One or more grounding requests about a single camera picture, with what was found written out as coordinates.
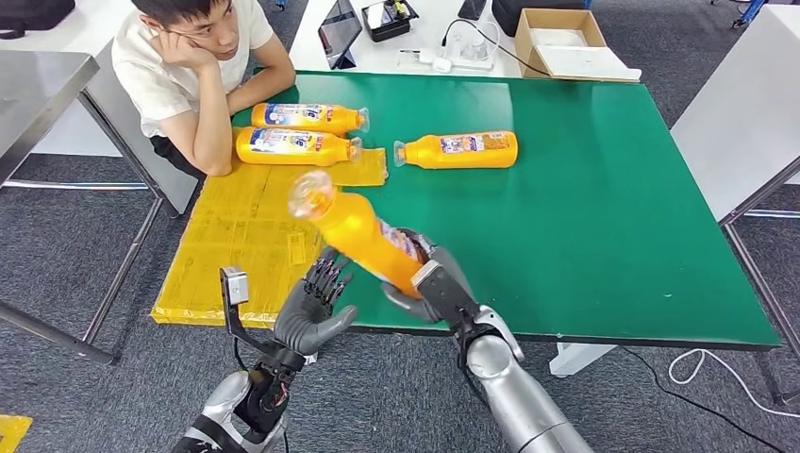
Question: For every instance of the orange detergent bottle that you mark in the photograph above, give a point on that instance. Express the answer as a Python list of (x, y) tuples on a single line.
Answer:
[(356, 237), (431, 153), (281, 153), (337, 119)]

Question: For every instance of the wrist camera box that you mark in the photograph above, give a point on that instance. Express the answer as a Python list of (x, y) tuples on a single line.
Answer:
[(236, 287), (444, 294)]

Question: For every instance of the person's right hand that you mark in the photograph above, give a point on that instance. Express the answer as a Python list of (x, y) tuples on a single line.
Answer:
[(181, 55)]

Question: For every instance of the black bag on panel table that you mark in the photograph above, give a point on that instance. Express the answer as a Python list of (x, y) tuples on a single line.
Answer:
[(31, 12)]

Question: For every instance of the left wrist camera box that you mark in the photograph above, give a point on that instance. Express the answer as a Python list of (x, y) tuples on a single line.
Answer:
[(236, 287)]

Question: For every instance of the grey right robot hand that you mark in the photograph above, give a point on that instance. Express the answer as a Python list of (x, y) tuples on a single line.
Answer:
[(453, 262)]

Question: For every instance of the yellow taped mat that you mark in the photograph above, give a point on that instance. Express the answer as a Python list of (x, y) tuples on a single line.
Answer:
[(237, 237)]

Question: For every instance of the black tablet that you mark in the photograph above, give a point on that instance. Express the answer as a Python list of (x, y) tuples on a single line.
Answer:
[(339, 31)]

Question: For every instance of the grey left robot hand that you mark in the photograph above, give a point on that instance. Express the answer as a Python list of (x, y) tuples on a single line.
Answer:
[(306, 319)]

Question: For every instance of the person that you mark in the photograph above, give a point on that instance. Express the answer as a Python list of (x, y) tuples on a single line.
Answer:
[(162, 81)]

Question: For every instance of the blue frame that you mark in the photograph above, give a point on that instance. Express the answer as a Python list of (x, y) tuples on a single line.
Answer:
[(747, 12)]

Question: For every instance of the black phone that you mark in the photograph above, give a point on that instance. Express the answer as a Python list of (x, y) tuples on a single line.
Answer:
[(472, 6)]

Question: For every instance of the black bag beside cardboard box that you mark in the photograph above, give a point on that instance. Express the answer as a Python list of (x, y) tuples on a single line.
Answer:
[(506, 12)]

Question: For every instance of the white table leg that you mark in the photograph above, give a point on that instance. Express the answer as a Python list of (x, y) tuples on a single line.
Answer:
[(311, 359), (578, 361)]

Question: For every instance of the white panel table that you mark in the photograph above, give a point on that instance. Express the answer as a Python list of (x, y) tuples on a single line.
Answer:
[(100, 106)]

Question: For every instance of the small white adapter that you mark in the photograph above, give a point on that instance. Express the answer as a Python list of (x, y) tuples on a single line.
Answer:
[(426, 55)]

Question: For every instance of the white table with steel legs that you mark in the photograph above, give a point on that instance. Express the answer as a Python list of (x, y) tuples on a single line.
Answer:
[(737, 112)]

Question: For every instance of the clear plastic packet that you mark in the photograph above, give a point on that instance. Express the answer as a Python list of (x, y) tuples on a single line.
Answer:
[(475, 50)]

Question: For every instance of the yellow floor marker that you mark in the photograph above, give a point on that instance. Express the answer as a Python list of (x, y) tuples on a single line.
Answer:
[(12, 431)]

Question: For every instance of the white charger block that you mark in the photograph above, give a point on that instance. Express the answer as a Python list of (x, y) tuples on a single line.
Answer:
[(442, 64)]

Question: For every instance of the brown cardboard box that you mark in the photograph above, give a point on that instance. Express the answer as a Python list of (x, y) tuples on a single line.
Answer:
[(524, 56)]

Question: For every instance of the white desk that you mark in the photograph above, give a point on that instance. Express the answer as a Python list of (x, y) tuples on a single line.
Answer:
[(387, 59)]

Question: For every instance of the white foam pad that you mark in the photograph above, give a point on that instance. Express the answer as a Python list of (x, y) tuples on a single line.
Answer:
[(559, 35)]

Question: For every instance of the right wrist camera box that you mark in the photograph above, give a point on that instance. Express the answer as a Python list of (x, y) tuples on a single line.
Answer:
[(444, 294)]

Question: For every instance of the black tray with items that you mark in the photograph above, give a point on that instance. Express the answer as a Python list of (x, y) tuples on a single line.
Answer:
[(387, 19)]

